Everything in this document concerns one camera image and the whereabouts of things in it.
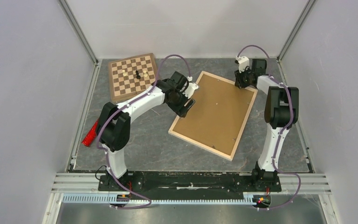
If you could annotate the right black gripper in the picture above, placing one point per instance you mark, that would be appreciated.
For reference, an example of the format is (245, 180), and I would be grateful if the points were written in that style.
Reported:
(240, 83)

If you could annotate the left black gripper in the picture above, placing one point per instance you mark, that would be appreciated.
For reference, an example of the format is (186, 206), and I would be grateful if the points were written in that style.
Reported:
(182, 111)

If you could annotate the brown cardboard backing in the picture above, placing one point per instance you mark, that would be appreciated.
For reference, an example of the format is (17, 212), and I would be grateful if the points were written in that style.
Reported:
(216, 114)

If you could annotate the wooden picture frame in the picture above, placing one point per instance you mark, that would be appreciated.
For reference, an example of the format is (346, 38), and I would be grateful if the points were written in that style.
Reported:
(197, 143)

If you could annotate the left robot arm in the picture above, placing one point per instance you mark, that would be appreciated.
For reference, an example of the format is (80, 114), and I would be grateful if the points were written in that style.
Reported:
(114, 123)

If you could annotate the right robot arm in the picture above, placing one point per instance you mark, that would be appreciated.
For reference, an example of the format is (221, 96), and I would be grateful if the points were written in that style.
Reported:
(280, 114)

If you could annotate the black chess piece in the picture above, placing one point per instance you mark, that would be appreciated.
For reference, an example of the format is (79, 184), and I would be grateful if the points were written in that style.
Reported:
(137, 74)

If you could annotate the wooden chessboard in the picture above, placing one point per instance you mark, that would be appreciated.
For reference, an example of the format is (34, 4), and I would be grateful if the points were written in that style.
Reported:
(124, 88)

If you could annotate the red toy microphone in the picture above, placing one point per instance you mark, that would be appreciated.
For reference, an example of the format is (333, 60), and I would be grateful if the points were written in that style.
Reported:
(91, 135)

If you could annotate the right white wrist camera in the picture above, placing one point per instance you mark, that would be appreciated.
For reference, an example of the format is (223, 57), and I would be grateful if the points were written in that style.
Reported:
(243, 63)

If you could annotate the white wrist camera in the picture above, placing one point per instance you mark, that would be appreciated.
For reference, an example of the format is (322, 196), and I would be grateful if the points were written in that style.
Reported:
(243, 63)
(190, 88)

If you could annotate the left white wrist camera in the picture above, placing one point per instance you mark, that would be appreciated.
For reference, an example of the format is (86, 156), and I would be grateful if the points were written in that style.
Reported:
(190, 88)

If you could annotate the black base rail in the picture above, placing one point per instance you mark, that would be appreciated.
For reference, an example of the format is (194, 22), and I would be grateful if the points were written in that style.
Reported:
(143, 181)

